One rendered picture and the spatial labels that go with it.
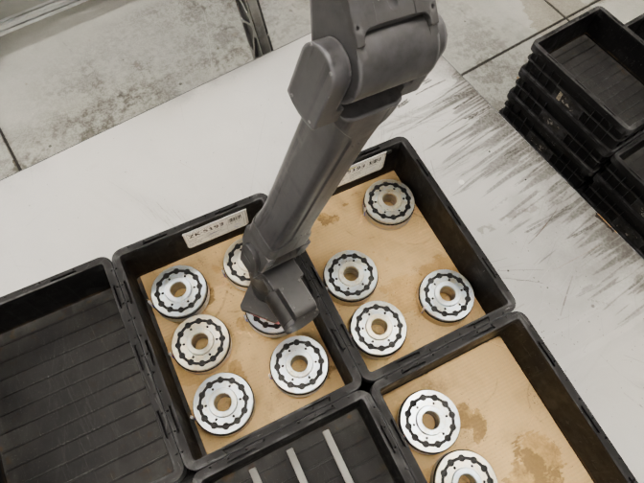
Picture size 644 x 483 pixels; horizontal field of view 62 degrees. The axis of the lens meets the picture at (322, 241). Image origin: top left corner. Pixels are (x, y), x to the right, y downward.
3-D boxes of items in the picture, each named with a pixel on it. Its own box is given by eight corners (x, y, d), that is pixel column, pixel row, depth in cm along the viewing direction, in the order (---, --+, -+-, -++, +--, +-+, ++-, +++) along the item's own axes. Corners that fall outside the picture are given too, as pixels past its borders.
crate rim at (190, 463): (112, 258, 97) (108, 252, 95) (265, 195, 103) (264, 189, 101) (191, 475, 82) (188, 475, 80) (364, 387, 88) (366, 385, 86)
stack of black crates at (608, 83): (486, 131, 204) (530, 41, 163) (543, 98, 212) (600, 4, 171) (561, 210, 191) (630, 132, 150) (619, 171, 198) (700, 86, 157)
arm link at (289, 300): (297, 214, 75) (242, 239, 71) (343, 280, 71) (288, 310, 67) (285, 255, 85) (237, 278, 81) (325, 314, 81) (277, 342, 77)
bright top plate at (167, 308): (144, 280, 100) (143, 279, 100) (195, 257, 103) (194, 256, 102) (163, 327, 97) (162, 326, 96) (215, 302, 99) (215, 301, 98)
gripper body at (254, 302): (300, 269, 90) (300, 252, 84) (277, 325, 86) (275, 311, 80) (264, 257, 91) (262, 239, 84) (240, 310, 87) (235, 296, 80)
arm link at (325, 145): (419, -13, 41) (302, 19, 36) (462, 44, 40) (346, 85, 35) (290, 219, 79) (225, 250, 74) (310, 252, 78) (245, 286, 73)
